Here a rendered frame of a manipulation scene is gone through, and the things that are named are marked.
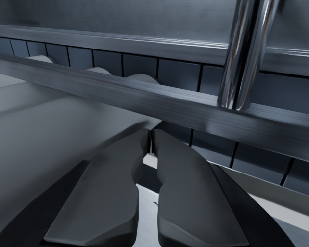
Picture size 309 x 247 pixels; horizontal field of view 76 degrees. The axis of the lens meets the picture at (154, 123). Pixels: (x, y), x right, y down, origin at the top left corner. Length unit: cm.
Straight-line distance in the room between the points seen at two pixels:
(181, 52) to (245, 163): 10
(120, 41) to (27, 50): 15
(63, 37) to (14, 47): 10
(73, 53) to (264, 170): 22
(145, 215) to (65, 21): 28
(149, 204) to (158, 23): 21
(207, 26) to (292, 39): 7
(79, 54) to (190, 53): 12
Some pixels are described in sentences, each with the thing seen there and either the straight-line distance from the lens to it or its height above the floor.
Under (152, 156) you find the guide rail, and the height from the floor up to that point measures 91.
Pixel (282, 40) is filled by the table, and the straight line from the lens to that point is 20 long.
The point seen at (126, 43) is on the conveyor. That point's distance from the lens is 20.
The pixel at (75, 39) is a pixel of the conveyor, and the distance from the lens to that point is 24.
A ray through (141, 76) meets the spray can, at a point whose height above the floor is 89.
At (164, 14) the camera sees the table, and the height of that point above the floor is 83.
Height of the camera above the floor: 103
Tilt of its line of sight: 51 degrees down
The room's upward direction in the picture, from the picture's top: 127 degrees counter-clockwise
